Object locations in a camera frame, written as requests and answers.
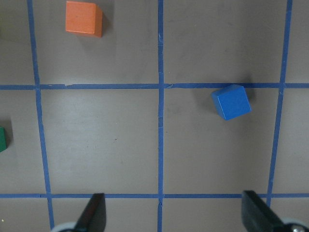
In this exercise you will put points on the green wooden block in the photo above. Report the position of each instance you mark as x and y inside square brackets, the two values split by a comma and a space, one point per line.
[3, 143]

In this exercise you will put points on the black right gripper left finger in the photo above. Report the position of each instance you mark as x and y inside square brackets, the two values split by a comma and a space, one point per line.
[93, 218]

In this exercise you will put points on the blue wooden block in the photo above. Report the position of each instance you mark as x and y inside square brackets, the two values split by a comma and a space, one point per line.
[231, 102]

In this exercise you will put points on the orange wooden block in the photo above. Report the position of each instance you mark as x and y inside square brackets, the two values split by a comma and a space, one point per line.
[84, 18]

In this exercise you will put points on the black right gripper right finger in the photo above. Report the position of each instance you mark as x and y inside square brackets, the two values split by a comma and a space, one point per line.
[256, 216]

